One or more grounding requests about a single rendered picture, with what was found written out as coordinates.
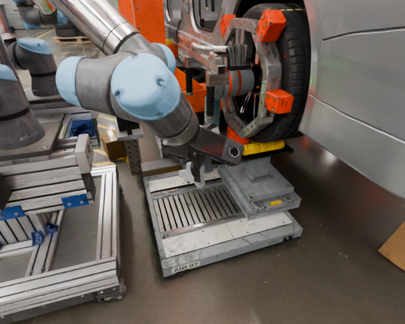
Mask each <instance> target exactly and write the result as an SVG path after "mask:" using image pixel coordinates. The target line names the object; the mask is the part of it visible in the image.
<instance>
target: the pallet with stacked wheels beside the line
mask: <svg viewBox="0 0 405 324"><path fill-rule="evenodd" d="M54 27H55V31H56V34H57V37H55V38H54V39H55V43H72V42H91V41H90V40H89V39H88V38H87V37H86V36H85V35H84V34H83V33H82V32H81V31H80V35H79V32H78V28H77V27H76V26H75V25H74V24H73V23H71V22H70V21H69V20H68V21H67V24H66V25H60V26H59V25H54ZM73 38H75V39H73ZM65 41H71V42H65Z"/></svg>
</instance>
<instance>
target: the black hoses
mask: <svg viewBox="0 0 405 324"><path fill-rule="evenodd" d="M226 52H227V53H228V55H229V57H228V62H229V63H230V64H228V70H230V71H240V70H248V69H251V64H249V63H246V62H247V60H248V61H252V60H253V58H251V57H248V46H247V45H246V44H245V45H241V44H240V43H236V44H234V45H230V46H227V47H226Z"/></svg>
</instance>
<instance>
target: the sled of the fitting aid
mask: <svg viewBox="0 0 405 324"><path fill-rule="evenodd" d="M218 174H219V176H220V178H221V179H222V181H223V182H224V184H225V185H226V187H227V188H228V190H229V192H230V193H231V195H232V196H233V198H234V200H235V201H236V202H237V204H238V206H239V207H240V209H241V210H242V212H243V214H244V215H245V216H246V218H247V220H252V219H256V218H259V217H264V216H266V215H271V214H274V213H278V212H283V211H286V210H290V209H293V208H298V207H299V205H300V201H301V199H302V198H301V197H300V196H299V195H298V194H297V193H296V192H295V191H293V193H288V194H285V195H280V196H277V197H272V198H268V199H264V200H261V201H256V202H249V200H248V199H247V197H246V196H245V195H244V193H243V192H242V190H241V189H240V188H239V186H238V184H237V183H236V182H235V180H234V179H233V178H232V176H231V175H230V173H229V172H228V171H227V169H226V168H225V164H222V165H218Z"/></svg>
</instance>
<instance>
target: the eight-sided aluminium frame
mask: <svg viewBox="0 0 405 324"><path fill-rule="evenodd" d="M258 23H259V20H256V19H248V18H246V17H239V18H231V21H230V22H229V26H228V28H227V30H226V33H225V34H224V37H223V39H222V42H221V44H220V45H219V46H230V45H233V44H235V39H236V29H237V28H240V30H242V29H243V30H246V31H248V32H251V33H252V36H253V40H254V43H255V47H256V51H257V53H258V57H259V61H260V65H261V67H262V73H263V77H262V86H261V92H260V101H259V106H258V115H257V117H256V118H255V119H254V120H253V121H252V122H251V123H250V124H249V125H246V124H245V123H244V122H243V121H242V120H241V119H240V118H239V117H238V116H237V115H236V112H235V108H234V105H233V100H232V97H231V96H229V97H226V98H225V97H223V98H220V102H221V105H222V109H223V112H224V118H225V120H226V123H227V124H229V126H230V127H231V128H232V129H233V130H234V131H235V132H236V133H237V134H238V135H239V137H241V138H242V139H243V138H250V137H253V136H255V134H257V133H258V132H260V131H261V130H262V129H264V128H265V127H267V126H268V125H270V124H271V123H272V122H273V118H274V117H275V116H274V113H272V112H271V111H270V110H268V109H266V108H265V107H264V102H265V98H266V91H272V90H278V88H279V84H280V78H281V77H282V69H281V63H280V62H279V60H278V55H277V53H276V50H275V45H274V43H273V42H260V39H259V37H258V34H257V32H256V28H257V25H258ZM219 56H220V57H221V58H223V62H222V65H225V68H228V64H230V63H229V62H228V57H229V55H228V54H227V55H219ZM224 57H225V62H224ZM226 99H227V102H228V106H227V103H226ZM228 107H229V111H230V113H229V111H228Z"/></svg>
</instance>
